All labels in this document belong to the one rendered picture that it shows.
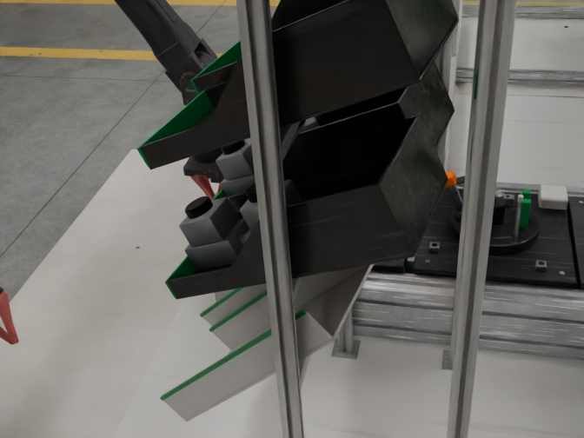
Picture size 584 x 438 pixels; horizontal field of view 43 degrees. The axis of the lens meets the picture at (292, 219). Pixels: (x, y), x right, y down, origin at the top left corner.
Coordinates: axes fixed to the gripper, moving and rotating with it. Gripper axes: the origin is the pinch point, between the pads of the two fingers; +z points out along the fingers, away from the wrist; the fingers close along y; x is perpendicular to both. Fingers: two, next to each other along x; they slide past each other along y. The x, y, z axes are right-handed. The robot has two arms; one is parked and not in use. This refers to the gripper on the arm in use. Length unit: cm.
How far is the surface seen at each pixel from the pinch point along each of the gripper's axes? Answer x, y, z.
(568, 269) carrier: -59, -11, 1
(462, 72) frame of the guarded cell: -42, 80, 9
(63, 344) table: 19.1, -27.4, 12.4
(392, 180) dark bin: -36, -51, -38
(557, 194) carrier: -59, 7, -1
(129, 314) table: 11.2, -18.8, 12.3
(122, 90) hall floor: 142, 245, 98
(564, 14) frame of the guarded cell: -71, 130, 10
